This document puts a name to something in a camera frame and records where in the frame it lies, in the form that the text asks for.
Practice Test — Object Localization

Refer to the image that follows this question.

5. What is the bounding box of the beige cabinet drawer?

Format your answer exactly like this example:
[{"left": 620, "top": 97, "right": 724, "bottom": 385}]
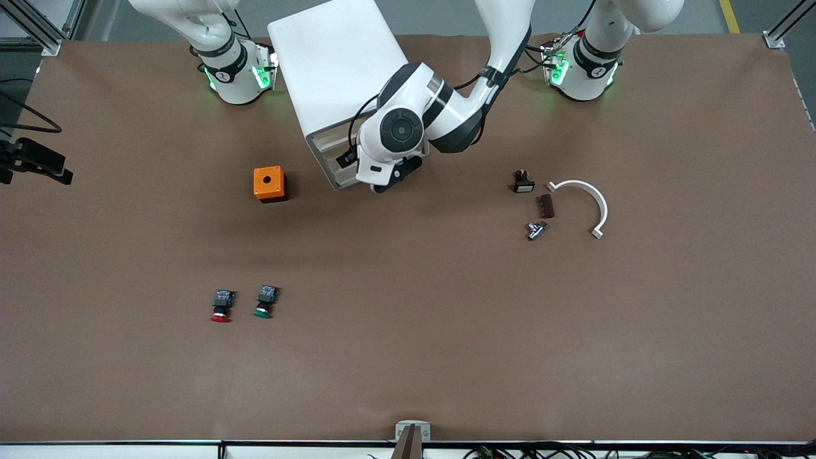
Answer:
[
  {"left": 318, "top": 137, "right": 358, "bottom": 163},
  {"left": 312, "top": 121, "right": 359, "bottom": 150},
  {"left": 329, "top": 167, "right": 367, "bottom": 189},
  {"left": 323, "top": 153, "right": 358, "bottom": 175}
]

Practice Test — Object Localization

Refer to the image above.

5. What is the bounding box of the orange push button box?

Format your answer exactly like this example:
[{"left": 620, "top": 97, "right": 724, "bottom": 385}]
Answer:
[{"left": 253, "top": 166, "right": 288, "bottom": 203}]

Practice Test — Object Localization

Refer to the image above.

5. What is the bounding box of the white drawer cabinet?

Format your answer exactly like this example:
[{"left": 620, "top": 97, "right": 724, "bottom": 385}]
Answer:
[{"left": 266, "top": 0, "right": 409, "bottom": 192}]

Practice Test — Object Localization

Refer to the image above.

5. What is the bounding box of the green mushroom push button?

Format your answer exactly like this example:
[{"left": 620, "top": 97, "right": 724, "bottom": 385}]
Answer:
[{"left": 252, "top": 285, "right": 279, "bottom": 319}]

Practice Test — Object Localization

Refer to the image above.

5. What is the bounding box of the red mushroom push button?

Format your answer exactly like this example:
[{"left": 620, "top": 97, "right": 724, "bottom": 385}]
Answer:
[{"left": 210, "top": 289, "right": 237, "bottom": 323}]

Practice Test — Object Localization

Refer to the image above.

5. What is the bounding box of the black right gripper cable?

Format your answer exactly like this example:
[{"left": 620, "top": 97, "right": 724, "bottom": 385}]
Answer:
[{"left": 0, "top": 80, "right": 62, "bottom": 135}]

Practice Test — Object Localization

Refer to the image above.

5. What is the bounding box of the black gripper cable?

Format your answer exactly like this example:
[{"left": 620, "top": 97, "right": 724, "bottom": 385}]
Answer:
[
  {"left": 0, "top": 80, "right": 62, "bottom": 135},
  {"left": 347, "top": 94, "right": 386, "bottom": 160}
]

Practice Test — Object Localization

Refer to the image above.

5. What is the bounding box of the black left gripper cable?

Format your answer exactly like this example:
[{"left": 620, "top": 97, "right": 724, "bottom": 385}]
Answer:
[{"left": 347, "top": 94, "right": 386, "bottom": 160}]

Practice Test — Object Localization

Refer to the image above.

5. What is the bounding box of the aluminium frame post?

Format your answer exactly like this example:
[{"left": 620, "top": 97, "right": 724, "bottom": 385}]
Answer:
[
  {"left": 763, "top": 0, "right": 816, "bottom": 50},
  {"left": 0, "top": 0, "right": 87, "bottom": 57}
]

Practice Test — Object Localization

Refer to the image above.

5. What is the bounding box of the black arm base cable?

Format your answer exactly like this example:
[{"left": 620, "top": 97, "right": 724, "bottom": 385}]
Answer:
[{"left": 520, "top": 38, "right": 574, "bottom": 74}]

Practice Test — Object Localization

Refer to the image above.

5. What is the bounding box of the white curved plastic bracket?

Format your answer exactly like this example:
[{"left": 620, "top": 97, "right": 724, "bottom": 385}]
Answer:
[{"left": 546, "top": 180, "right": 609, "bottom": 240}]

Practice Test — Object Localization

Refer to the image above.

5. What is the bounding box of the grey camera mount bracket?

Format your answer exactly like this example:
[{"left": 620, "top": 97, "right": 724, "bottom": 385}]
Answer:
[{"left": 390, "top": 419, "right": 432, "bottom": 459}]

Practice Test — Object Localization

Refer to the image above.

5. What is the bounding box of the white table edge rail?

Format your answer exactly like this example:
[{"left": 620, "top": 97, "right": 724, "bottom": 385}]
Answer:
[{"left": 0, "top": 440, "right": 816, "bottom": 459}]

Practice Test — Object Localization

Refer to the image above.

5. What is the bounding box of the black cable bundle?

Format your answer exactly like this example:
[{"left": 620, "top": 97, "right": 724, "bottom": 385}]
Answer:
[{"left": 462, "top": 442, "right": 816, "bottom": 459}]

